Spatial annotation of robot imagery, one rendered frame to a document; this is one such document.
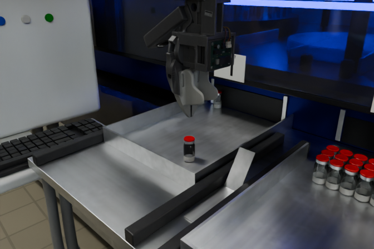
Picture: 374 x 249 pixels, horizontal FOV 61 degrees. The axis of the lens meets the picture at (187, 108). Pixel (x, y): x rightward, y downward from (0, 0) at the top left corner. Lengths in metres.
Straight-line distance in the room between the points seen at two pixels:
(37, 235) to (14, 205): 0.34
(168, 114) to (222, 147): 0.20
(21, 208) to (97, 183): 1.58
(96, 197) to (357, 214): 0.39
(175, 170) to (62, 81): 0.56
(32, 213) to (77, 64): 1.23
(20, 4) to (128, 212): 0.64
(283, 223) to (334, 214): 0.08
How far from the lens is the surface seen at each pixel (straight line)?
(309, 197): 0.55
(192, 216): 0.48
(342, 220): 0.52
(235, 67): 0.72
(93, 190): 0.56
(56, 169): 0.63
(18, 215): 2.09
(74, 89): 1.03
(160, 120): 0.78
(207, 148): 0.65
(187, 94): 0.53
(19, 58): 0.96
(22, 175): 0.80
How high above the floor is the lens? 1.19
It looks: 21 degrees down
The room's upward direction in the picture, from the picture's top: straight up
